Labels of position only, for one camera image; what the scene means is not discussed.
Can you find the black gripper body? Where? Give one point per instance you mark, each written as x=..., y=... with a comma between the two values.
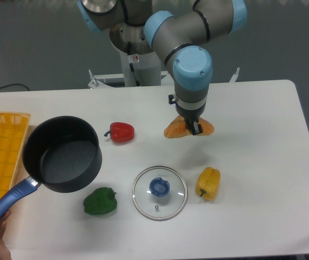
x=188, y=110

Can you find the orange triangle bread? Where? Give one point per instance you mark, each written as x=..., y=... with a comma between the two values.
x=177, y=128

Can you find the black saucepan blue handle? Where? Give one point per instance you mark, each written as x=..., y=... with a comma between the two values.
x=62, y=153

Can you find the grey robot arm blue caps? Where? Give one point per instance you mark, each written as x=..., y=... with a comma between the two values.
x=108, y=15

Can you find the yellow bell pepper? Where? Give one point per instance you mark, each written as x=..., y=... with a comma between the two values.
x=208, y=183

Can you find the red bell pepper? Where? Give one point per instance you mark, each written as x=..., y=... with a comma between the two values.
x=120, y=132

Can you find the glass lid blue knob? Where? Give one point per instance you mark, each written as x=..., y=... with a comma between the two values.
x=159, y=193

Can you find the green bell pepper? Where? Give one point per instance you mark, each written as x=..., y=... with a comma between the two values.
x=100, y=202

